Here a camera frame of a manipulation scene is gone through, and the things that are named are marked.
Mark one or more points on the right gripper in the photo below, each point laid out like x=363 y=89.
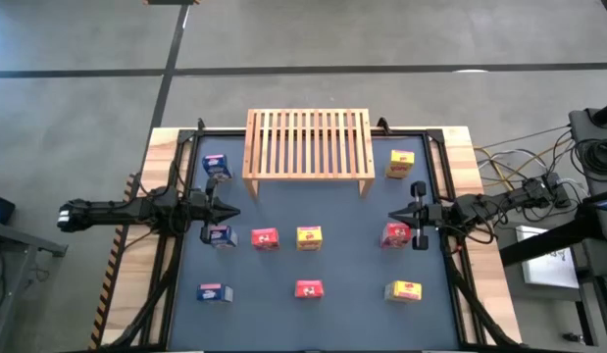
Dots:
x=428 y=215

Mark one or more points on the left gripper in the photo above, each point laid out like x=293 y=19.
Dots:
x=200 y=208

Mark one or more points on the red Froot Loops cereal box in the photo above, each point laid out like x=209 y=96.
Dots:
x=395 y=235
x=309 y=289
x=265 y=239

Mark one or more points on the blue Frosted Flakes cereal box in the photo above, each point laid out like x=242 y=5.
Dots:
x=212 y=293
x=224 y=237
x=216 y=166

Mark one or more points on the yellow Corn Pops cereal box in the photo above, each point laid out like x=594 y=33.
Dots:
x=309 y=238
x=400 y=164
x=404 y=291

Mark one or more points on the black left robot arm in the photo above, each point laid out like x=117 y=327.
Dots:
x=112 y=212

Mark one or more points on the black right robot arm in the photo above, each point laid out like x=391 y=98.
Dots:
x=494 y=202

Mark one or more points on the wooden slatted shelf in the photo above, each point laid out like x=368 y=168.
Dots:
x=308 y=175

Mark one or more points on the blue-grey table mat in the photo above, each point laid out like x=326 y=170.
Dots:
x=352 y=318

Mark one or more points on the yellow black hazard tape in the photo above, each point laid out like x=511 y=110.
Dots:
x=107 y=289

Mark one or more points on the black stand beam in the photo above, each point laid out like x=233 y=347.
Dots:
x=553 y=242

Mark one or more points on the white board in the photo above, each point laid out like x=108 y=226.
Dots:
x=548 y=269

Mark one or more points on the grey equipment stand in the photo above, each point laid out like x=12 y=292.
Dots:
x=582 y=122

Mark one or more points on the grey metal desk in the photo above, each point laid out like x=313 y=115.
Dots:
x=18 y=237

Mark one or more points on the small black floor object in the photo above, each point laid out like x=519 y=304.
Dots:
x=572 y=338

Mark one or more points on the dark grey cabinet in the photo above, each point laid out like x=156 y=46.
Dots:
x=597 y=304

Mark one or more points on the black wood-trimmed furniture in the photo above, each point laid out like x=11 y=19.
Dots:
x=170 y=2

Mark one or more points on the black metal table frame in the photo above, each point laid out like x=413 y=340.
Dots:
x=219 y=133

